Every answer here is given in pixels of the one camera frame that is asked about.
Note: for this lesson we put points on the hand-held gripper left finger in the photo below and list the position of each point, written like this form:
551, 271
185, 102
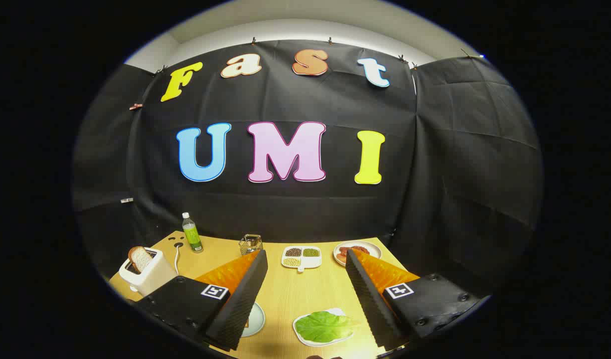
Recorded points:
235, 304

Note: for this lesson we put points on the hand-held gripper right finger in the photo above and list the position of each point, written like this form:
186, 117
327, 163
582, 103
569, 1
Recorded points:
368, 299

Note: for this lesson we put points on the green lettuce leaf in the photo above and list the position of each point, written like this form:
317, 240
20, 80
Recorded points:
323, 326

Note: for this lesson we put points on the toasted bread slice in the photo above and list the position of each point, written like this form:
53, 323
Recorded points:
141, 259

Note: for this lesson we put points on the pale green round plate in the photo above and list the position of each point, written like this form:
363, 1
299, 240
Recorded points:
255, 321

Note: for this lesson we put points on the round white meat plate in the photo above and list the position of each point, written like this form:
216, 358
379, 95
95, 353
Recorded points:
373, 248

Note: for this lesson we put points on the red meat slice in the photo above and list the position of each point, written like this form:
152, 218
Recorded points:
350, 249

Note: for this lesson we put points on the metal utensil holder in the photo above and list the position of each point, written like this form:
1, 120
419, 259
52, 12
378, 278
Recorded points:
250, 245

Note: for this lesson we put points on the white divided dish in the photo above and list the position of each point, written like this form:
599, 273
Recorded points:
313, 263

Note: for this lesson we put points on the yellow soybeans pile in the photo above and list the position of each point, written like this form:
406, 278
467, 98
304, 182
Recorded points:
291, 262

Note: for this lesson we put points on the green beans pile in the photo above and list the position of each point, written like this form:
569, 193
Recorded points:
311, 253

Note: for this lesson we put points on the dark red beans pile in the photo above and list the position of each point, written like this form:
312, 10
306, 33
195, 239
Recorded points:
293, 252

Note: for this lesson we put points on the green label drink bottle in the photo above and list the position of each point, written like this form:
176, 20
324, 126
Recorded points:
192, 237

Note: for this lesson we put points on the white toaster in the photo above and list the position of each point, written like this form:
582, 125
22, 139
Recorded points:
153, 276

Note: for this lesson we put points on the black backdrop cloth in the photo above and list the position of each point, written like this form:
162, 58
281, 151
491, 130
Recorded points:
285, 209

